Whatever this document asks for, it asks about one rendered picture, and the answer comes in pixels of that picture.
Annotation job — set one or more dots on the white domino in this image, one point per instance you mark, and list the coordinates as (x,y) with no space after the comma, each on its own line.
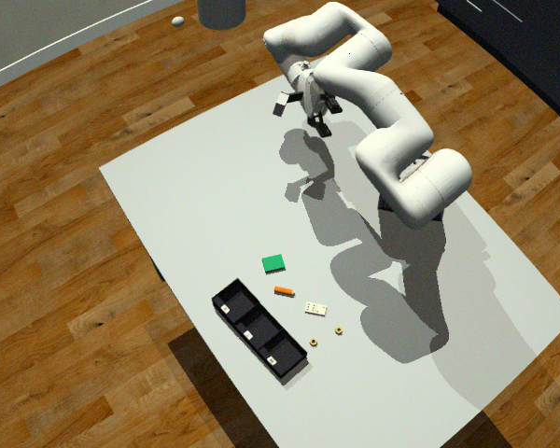
(315,308)

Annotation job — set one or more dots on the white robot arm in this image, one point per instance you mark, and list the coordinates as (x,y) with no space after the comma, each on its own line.
(402,135)

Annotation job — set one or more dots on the orange battery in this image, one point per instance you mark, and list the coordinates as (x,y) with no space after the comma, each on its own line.
(284,290)

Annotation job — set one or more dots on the green rectangular block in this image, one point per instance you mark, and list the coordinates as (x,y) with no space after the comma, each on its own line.
(273,263)

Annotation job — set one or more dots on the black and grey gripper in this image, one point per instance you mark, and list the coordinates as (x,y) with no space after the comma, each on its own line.
(310,103)

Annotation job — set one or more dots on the black three-compartment bin rack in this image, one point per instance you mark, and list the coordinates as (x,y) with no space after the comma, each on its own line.
(281,351)

